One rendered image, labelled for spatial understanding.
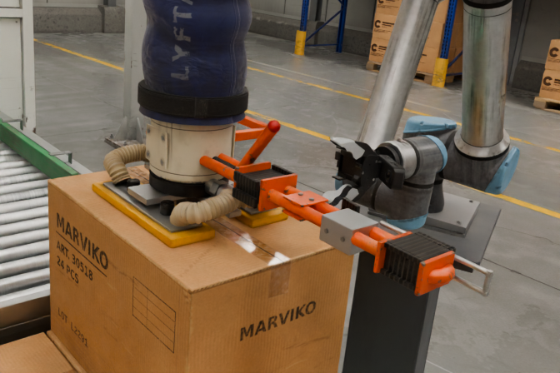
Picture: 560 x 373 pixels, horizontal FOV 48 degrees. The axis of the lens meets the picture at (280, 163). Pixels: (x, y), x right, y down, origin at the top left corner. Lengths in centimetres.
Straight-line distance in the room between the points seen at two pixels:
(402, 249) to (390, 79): 69
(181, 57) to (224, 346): 54
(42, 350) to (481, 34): 128
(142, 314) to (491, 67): 101
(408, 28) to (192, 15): 57
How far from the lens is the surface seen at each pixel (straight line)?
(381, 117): 153
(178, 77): 122
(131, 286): 125
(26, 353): 165
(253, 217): 131
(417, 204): 148
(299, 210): 106
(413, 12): 156
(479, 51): 164
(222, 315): 113
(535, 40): 1009
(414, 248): 93
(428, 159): 144
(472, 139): 181
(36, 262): 206
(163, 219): 126
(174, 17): 121
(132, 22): 485
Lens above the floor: 147
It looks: 18 degrees down
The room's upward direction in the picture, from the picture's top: 6 degrees clockwise
